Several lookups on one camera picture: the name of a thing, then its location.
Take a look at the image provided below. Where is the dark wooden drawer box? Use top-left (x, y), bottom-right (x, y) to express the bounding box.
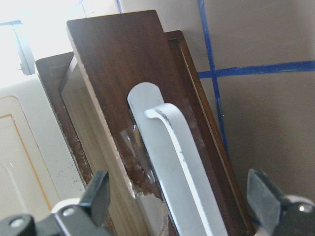
top-left (35, 29), bottom-right (254, 236)

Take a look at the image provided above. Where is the white drawer handle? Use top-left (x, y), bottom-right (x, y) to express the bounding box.
top-left (127, 82), bottom-right (227, 236)

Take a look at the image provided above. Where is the wooden drawer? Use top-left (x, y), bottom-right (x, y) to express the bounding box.
top-left (66, 9), bottom-right (212, 236)

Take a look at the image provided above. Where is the cream white appliance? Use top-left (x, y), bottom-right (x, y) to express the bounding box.
top-left (0, 75), bottom-right (85, 220)

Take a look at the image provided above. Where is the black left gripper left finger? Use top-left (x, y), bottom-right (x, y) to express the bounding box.
top-left (79, 171), bottom-right (109, 226)

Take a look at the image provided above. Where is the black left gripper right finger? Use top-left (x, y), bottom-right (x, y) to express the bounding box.
top-left (247, 169), bottom-right (284, 234)

